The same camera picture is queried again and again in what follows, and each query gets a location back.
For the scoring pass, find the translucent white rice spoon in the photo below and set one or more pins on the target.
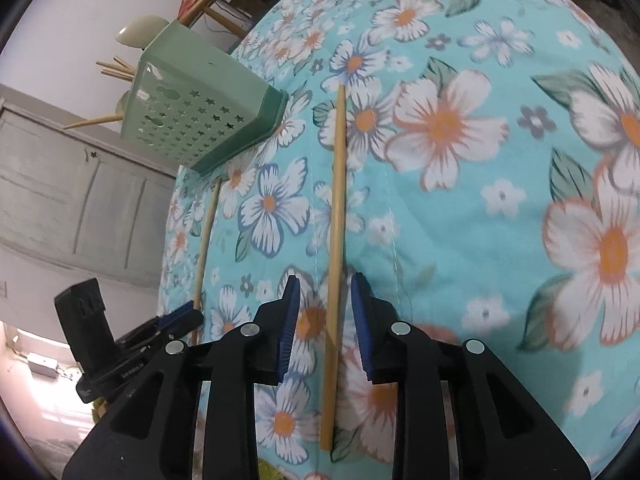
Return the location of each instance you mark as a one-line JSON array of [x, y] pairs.
[[122, 105]]

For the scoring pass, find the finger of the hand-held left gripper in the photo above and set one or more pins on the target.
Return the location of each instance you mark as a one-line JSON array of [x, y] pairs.
[[175, 317]]

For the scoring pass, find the grey wooden door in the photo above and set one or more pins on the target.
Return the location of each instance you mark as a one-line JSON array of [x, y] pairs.
[[60, 200]]

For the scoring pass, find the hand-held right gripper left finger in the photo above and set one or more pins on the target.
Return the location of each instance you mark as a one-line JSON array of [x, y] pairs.
[[290, 325]]

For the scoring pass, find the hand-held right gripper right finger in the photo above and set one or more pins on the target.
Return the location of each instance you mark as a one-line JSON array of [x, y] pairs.
[[361, 330]]

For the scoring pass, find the small grey box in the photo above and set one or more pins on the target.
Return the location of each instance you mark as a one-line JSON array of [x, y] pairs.
[[42, 364]]

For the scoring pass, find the floral turquoise blanket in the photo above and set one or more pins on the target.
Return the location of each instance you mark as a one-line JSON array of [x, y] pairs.
[[475, 210]]

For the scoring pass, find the pale green plastic ladle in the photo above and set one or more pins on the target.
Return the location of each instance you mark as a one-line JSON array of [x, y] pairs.
[[137, 30]]

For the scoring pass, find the green perforated utensil holder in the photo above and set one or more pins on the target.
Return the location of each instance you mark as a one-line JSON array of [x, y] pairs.
[[200, 75]]

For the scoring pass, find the red bag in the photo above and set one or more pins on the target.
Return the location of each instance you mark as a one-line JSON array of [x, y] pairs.
[[190, 2]]

